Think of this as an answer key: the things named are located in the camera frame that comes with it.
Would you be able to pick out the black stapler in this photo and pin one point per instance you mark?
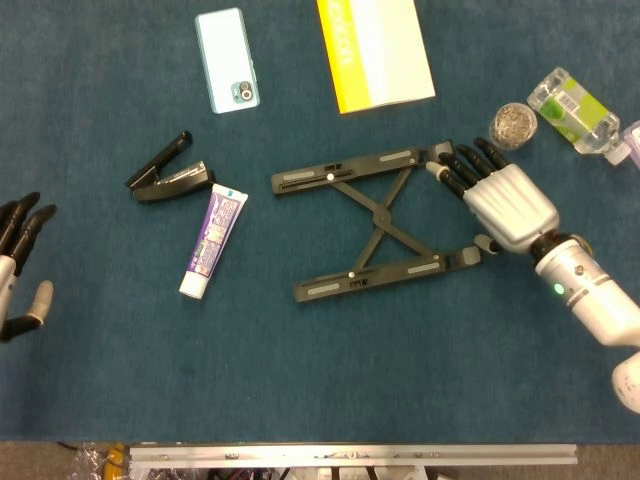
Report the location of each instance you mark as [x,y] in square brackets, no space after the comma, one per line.
[175,180]

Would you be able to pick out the aluminium frame rail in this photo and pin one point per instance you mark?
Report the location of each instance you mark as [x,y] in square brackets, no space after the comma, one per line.
[350,455]

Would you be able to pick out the clear jar of paper clips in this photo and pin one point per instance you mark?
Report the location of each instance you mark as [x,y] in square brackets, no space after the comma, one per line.
[512,127]

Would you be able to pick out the clear plastic box blue contents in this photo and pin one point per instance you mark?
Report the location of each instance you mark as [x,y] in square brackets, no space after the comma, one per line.
[634,142]

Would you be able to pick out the black folding laptop stand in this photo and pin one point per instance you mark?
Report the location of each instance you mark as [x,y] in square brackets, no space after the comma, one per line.
[381,214]

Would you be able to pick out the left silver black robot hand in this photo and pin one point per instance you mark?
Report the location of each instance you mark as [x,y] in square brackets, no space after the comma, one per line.
[22,230]

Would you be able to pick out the crumpled clear plastic wrap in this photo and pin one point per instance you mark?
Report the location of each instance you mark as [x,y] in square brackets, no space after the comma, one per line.
[87,462]

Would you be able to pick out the teal table cloth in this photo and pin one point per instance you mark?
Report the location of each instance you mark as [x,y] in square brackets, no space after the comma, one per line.
[350,375]

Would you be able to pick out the white purple toothpaste tube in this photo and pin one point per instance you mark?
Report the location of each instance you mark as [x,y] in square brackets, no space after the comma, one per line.
[215,240]

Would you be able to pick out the clear bottle green label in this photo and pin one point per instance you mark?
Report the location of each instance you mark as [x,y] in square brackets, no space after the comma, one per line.
[575,110]

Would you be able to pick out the yellow white notebook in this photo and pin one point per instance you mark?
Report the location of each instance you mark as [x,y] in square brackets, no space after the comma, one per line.
[380,50]

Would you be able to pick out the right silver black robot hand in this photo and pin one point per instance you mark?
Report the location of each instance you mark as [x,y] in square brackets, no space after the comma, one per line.
[510,205]

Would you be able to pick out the teal smartphone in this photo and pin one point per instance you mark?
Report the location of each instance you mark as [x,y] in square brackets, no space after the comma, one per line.
[225,55]

